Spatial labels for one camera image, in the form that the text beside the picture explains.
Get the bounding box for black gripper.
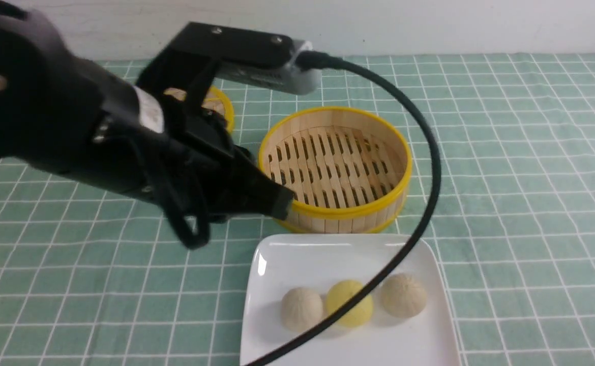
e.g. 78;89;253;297
94;86;293;250

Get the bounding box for green checkered tablecloth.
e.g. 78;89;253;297
0;53;595;365

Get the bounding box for white steamed bun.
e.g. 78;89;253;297
379;273;428;318
280;287;325;333

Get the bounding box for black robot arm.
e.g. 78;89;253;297
0;1;293;250

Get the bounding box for yellow rimmed bamboo steamer lid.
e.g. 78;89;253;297
164;86;235;134

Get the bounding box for yellow rimmed bamboo steamer basket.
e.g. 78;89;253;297
258;106;413;234

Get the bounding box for yellow steamed bun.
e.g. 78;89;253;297
326;279;374;328

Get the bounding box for black camera cable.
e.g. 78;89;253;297
244;51;442;366

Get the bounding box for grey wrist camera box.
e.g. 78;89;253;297
136;21;322;102

